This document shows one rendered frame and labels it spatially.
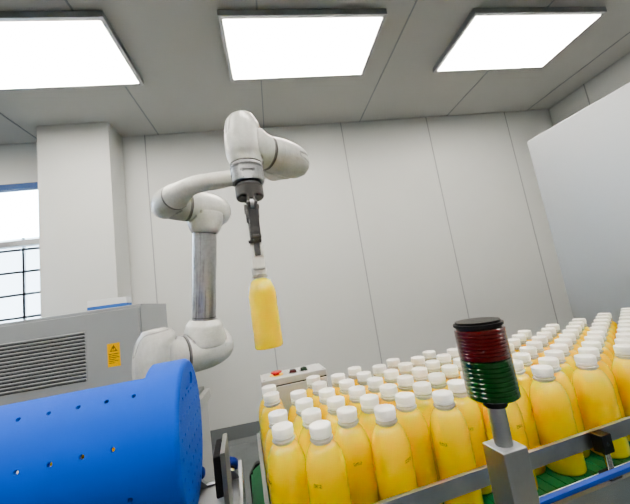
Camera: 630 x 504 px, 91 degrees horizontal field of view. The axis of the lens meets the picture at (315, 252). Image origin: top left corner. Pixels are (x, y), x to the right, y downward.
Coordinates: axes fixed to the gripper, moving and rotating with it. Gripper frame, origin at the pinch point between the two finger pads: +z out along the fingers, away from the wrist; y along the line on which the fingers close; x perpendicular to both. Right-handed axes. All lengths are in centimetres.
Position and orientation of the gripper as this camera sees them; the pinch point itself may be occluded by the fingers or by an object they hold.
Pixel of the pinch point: (257, 258)
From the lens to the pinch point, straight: 82.4
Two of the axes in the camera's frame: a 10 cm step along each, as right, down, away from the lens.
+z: 1.5, 9.7, -1.6
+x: 9.7, -1.1, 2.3
